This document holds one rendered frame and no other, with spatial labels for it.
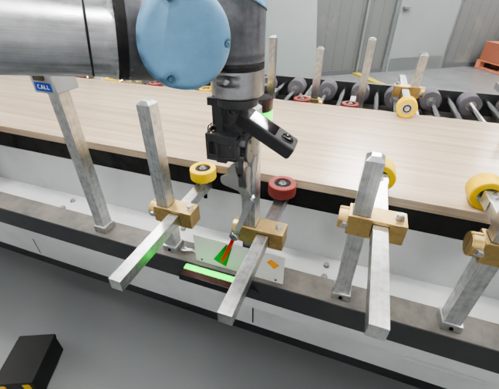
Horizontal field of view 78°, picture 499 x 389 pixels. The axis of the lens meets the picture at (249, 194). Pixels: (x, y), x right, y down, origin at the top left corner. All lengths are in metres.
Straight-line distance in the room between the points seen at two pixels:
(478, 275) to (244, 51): 0.62
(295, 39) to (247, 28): 4.87
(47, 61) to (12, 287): 1.91
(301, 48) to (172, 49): 5.10
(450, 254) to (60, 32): 0.99
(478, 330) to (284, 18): 4.87
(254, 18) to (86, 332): 1.58
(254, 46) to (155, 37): 0.22
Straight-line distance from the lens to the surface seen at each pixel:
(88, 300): 1.90
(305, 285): 0.87
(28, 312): 2.00
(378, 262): 0.60
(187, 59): 0.32
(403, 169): 1.06
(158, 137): 0.77
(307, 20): 5.46
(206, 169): 0.95
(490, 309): 1.13
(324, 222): 0.98
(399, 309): 0.90
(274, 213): 0.83
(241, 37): 0.49
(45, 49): 0.32
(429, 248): 1.02
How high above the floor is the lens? 1.37
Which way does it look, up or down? 34 degrees down
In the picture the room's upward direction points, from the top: straight up
